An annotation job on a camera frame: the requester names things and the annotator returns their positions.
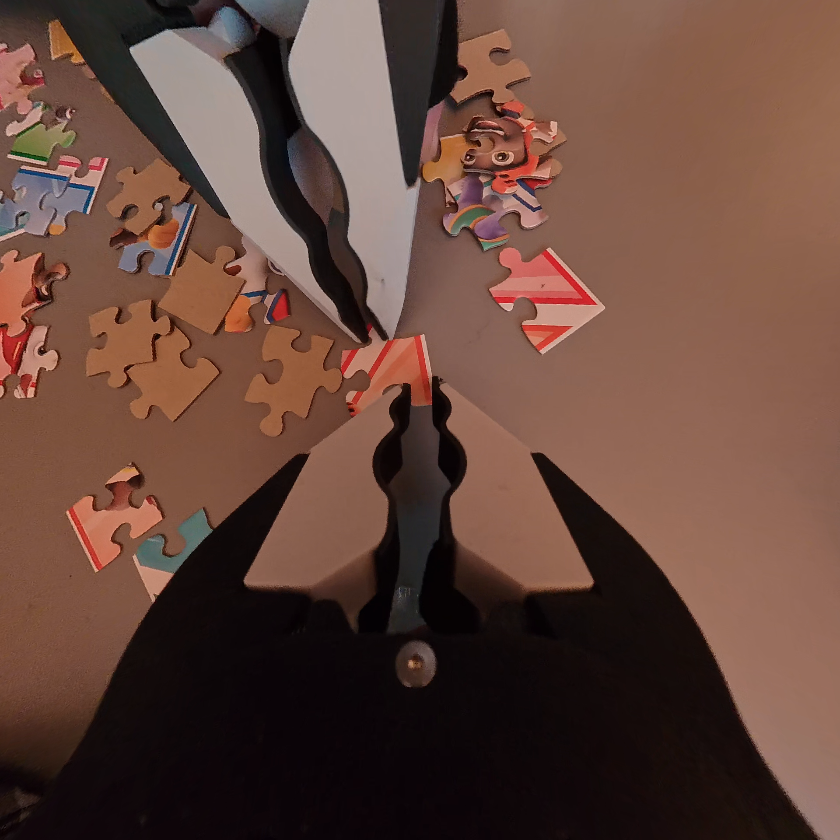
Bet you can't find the light green edge puzzle piece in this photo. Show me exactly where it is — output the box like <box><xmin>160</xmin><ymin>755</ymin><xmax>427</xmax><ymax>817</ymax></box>
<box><xmin>7</xmin><ymin>105</ymin><xmax>77</xmax><ymax>165</ymax></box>

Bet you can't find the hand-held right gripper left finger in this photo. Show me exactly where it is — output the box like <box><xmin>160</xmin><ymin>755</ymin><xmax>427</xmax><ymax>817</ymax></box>
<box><xmin>244</xmin><ymin>384</ymin><xmax>412</xmax><ymax>634</ymax></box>

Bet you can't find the red pink striped puzzle piece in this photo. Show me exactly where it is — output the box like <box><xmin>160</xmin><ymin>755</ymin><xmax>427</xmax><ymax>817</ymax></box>
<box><xmin>489</xmin><ymin>246</ymin><xmax>606</xmax><ymax>355</ymax></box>

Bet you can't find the blue edge puzzle piece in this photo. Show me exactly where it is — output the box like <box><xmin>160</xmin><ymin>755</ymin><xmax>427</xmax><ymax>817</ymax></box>
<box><xmin>0</xmin><ymin>165</ymin><xmax>73</xmax><ymax>238</ymax></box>

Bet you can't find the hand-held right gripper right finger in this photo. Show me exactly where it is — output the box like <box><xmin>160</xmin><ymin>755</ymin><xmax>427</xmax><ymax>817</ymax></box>
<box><xmin>422</xmin><ymin>379</ymin><xmax>595</xmax><ymax>634</ymax></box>

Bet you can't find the blue framed white puzzle piece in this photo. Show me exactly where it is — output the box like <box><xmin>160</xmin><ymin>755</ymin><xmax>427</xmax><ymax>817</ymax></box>
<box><xmin>39</xmin><ymin>155</ymin><xmax>110</xmax><ymax>227</ymax></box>

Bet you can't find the purple rainbow swirl puzzle piece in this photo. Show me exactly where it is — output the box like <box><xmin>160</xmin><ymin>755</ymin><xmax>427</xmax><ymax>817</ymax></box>
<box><xmin>441</xmin><ymin>177</ymin><xmax>513</xmax><ymax>252</ymax></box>

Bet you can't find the plain brown puzzle piece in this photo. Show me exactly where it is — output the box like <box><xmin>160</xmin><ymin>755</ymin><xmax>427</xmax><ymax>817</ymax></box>
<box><xmin>157</xmin><ymin>246</ymin><xmax>245</xmax><ymax>336</ymax></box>
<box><xmin>85</xmin><ymin>300</ymin><xmax>173</xmax><ymax>388</ymax></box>
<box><xmin>245</xmin><ymin>326</ymin><xmax>343</xmax><ymax>437</ymax></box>
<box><xmin>105</xmin><ymin>157</ymin><xmax>193</xmax><ymax>237</ymax></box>
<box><xmin>126</xmin><ymin>328</ymin><xmax>221</xmax><ymax>422</ymax></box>

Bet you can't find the red dog face puzzle piece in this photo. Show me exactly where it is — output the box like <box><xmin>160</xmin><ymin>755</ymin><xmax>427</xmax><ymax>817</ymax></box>
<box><xmin>462</xmin><ymin>115</ymin><xmax>567</xmax><ymax>198</ymax></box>

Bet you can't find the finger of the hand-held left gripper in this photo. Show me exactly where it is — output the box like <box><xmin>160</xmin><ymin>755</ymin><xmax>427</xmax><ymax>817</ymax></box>
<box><xmin>287</xmin><ymin>0</ymin><xmax>421</xmax><ymax>340</ymax></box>
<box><xmin>129</xmin><ymin>25</ymin><xmax>371</xmax><ymax>345</ymax></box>

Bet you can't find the plain teal puzzle piece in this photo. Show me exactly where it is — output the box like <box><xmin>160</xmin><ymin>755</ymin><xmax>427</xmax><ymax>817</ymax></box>
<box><xmin>133</xmin><ymin>508</ymin><xmax>214</xmax><ymax>601</ymax></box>

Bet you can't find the white orange blue puzzle piece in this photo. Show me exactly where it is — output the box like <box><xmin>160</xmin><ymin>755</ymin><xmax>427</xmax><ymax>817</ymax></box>
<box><xmin>225</xmin><ymin>236</ymin><xmax>290</xmax><ymax>334</ymax></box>

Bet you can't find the white and red puzzle piece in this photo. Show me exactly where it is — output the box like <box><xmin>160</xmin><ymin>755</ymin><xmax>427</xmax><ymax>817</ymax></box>
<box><xmin>0</xmin><ymin>325</ymin><xmax>60</xmax><ymax>400</ymax></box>

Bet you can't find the pink red edge puzzle piece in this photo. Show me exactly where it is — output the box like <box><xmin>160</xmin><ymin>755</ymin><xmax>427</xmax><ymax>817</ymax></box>
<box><xmin>66</xmin><ymin>462</ymin><xmax>164</xmax><ymax>573</ymax></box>

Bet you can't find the plain orange puzzle piece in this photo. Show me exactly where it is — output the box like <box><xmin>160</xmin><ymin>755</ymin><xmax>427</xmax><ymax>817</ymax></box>
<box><xmin>49</xmin><ymin>20</ymin><xmax>86</xmax><ymax>67</ymax></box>

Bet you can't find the blue orange dog puzzle piece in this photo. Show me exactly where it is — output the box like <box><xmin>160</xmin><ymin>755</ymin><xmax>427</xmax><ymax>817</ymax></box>
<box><xmin>110</xmin><ymin>202</ymin><xmax>198</xmax><ymax>278</ymax></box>

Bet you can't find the salmon pink edge puzzle piece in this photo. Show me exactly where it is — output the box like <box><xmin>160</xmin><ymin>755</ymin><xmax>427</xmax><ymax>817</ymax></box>
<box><xmin>0</xmin><ymin>249</ymin><xmax>70</xmax><ymax>337</ymax></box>

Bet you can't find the deep orange edge puzzle piece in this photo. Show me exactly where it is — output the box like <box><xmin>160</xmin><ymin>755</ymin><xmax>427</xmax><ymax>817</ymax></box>
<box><xmin>341</xmin><ymin>333</ymin><xmax>434</xmax><ymax>417</ymax></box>

